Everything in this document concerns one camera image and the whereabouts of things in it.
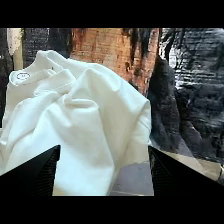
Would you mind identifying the white T-shirt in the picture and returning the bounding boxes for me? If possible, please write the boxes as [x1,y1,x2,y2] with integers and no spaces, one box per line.
[0,49,153,197]

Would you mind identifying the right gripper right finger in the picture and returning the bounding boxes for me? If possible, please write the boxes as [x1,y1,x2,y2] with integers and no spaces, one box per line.
[148,145,224,197]

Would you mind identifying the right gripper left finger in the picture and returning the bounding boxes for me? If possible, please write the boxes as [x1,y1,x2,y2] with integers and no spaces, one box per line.
[0,144,62,197]

